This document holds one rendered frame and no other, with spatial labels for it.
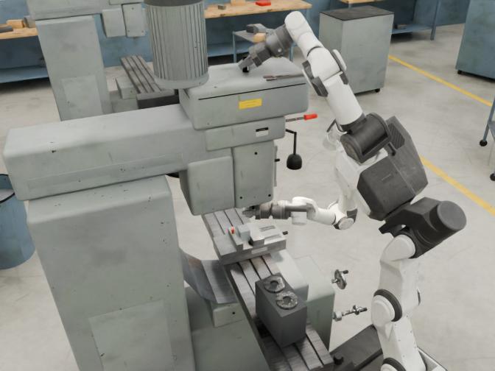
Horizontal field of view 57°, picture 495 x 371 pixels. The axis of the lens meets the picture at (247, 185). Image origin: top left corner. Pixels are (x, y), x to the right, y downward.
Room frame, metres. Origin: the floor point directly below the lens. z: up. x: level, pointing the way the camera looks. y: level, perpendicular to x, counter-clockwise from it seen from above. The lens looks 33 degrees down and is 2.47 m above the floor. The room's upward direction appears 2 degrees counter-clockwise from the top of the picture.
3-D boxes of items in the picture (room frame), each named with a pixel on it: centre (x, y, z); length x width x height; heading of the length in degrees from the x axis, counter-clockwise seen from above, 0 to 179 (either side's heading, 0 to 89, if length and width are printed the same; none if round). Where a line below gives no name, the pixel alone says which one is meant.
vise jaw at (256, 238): (1.84, -0.03, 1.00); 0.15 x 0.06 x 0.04; 19
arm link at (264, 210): (1.71, -0.10, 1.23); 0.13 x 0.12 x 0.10; 173
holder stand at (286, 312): (1.33, -0.12, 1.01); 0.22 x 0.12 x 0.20; 26
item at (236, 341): (1.73, -0.03, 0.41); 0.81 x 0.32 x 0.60; 109
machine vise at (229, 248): (1.83, 0.00, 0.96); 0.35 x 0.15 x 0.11; 109
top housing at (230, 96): (1.72, 0.01, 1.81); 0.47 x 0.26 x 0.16; 109
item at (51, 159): (1.56, 0.47, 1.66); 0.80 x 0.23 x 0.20; 109
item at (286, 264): (1.72, -0.01, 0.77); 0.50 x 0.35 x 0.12; 109
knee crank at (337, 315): (1.76, -0.55, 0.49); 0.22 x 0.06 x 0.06; 109
